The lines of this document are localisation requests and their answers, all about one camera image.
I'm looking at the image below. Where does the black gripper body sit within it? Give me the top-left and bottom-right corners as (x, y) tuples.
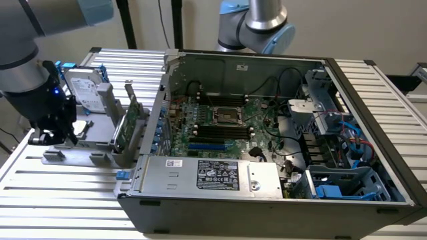
(6, 72), (70, 130)

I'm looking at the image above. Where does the blue expansion slot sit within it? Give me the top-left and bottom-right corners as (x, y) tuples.
(188, 143), (227, 152)

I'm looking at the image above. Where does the silver CPU chip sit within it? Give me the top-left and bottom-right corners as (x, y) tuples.
(74, 119), (96, 139)

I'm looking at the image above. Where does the grey parts rack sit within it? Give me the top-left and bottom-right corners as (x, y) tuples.
(42, 63), (152, 170)

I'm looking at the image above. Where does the silver hard disk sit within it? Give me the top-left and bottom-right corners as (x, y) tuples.
(63, 68), (102, 113)

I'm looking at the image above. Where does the green graphics card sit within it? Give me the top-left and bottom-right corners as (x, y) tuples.
(111, 79), (142, 154)

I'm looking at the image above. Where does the silver power supply unit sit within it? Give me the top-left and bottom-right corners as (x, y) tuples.
(139, 156), (286, 200)

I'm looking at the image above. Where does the black stand pole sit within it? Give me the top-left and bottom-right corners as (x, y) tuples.
(115, 0), (139, 50)
(170, 0), (186, 50)

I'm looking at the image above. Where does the metal CPU socket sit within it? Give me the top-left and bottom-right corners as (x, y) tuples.
(208, 105), (248, 126)

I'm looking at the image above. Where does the green motherboard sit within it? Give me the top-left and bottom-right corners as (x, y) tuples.
(166, 95), (303, 166)

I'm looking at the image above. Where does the black open PC case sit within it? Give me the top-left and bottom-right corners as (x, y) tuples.
(112, 48), (427, 235)

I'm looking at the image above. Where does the grey plastic fan shroud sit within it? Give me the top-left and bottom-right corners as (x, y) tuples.
(287, 98), (316, 119)

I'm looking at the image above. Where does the metal disk bay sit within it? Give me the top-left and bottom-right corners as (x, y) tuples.
(300, 69), (355, 136)

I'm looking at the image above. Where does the blue and grey drive cage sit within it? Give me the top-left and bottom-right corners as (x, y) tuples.
(292, 164), (392, 202)

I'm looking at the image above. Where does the neighbouring metal table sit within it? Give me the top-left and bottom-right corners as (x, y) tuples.
(384, 61), (427, 103)

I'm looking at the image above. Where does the black floor cable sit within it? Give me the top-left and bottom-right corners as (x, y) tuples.
(0, 127), (22, 154)

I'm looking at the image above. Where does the black looped wire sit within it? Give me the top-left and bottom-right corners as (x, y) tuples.
(255, 76), (280, 99)
(278, 67), (306, 99)
(184, 80), (202, 98)

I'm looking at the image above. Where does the thin black wall cable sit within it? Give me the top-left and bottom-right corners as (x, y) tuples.
(155, 0), (172, 49)

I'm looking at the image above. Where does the blue wire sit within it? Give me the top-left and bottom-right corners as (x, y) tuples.
(335, 119), (364, 169)

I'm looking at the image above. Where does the red wire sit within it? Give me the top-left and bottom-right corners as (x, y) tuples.
(354, 139), (374, 166)

